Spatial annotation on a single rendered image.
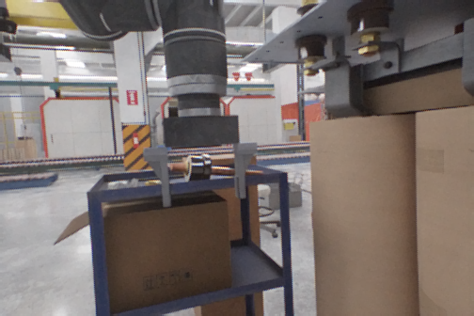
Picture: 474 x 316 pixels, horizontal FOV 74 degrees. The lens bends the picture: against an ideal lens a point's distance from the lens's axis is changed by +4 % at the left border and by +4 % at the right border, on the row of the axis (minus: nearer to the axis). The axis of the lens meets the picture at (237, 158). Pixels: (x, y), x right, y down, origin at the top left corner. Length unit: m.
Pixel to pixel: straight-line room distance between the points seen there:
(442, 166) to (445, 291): 0.26
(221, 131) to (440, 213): 0.49
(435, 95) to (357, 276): 0.54
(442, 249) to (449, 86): 0.38
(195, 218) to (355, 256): 0.51
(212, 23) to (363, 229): 0.70
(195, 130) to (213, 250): 0.64
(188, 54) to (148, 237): 0.68
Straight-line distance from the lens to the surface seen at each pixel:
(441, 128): 0.75
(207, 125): 0.53
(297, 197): 4.32
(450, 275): 0.80
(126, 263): 1.07
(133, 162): 10.67
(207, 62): 0.52
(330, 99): 1.07
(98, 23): 0.60
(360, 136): 0.94
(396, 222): 0.97
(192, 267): 1.10
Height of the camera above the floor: 1.05
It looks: 5 degrees down
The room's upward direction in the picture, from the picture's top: 3 degrees counter-clockwise
